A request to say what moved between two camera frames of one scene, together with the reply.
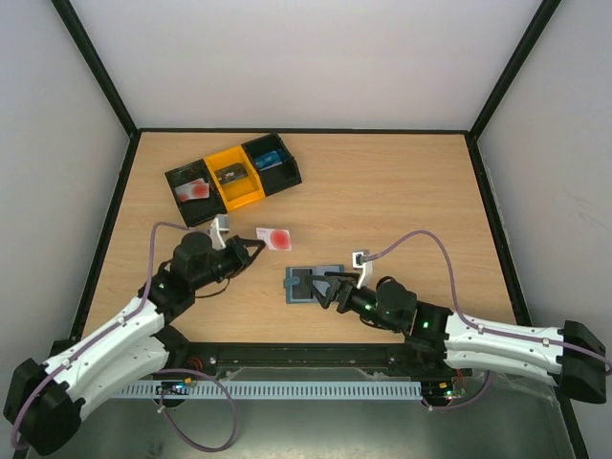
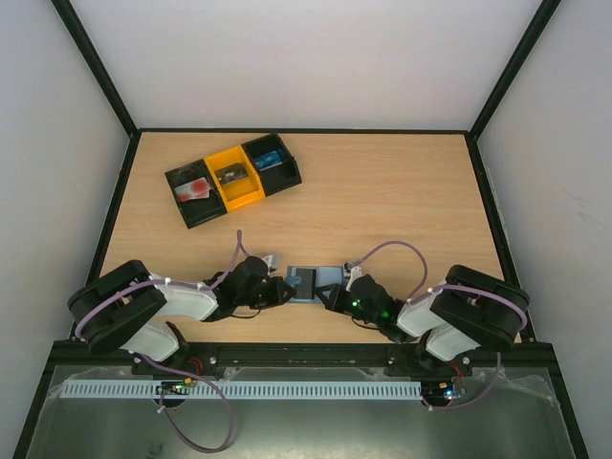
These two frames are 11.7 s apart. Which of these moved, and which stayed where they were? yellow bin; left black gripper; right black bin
Moved: left black gripper
Stayed: yellow bin; right black bin
